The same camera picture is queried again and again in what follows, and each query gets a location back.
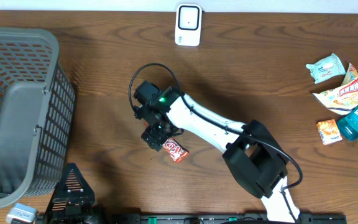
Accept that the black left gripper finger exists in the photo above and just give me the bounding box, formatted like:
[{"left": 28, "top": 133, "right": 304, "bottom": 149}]
[
  {"left": 54, "top": 163, "right": 95, "bottom": 202},
  {"left": 44, "top": 184, "right": 61, "bottom": 218}
]

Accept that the red Top chocolate bar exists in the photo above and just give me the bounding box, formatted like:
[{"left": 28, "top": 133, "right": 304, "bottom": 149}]
[{"left": 144, "top": 121, "right": 190, "bottom": 164}]

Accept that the cream snack bag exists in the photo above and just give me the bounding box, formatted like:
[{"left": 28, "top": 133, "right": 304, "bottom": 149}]
[{"left": 312, "top": 63, "right": 358, "bottom": 115}]

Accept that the teal mouthwash bottle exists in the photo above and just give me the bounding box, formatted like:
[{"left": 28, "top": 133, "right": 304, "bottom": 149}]
[{"left": 336, "top": 98, "right": 358, "bottom": 141}]

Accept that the light teal snack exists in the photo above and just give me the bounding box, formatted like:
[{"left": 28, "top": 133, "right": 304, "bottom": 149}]
[{"left": 305, "top": 53, "right": 346, "bottom": 84}]

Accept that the small orange snack packet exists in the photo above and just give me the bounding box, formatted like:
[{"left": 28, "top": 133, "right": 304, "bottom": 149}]
[{"left": 316, "top": 119, "right": 342, "bottom": 145}]

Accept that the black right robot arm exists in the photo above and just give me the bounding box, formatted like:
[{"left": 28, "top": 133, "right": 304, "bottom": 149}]
[{"left": 129, "top": 81, "right": 300, "bottom": 223}]

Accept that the grey plastic mesh basket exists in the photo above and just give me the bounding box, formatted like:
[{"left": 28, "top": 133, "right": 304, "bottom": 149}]
[{"left": 0, "top": 27, "right": 76, "bottom": 208}]

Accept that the white barcode scanner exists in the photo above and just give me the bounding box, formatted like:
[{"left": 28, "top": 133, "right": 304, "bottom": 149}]
[{"left": 175, "top": 4, "right": 203, "bottom": 47}]

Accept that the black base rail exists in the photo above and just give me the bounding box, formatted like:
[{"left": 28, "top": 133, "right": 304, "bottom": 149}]
[{"left": 111, "top": 213, "right": 347, "bottom": 224}]

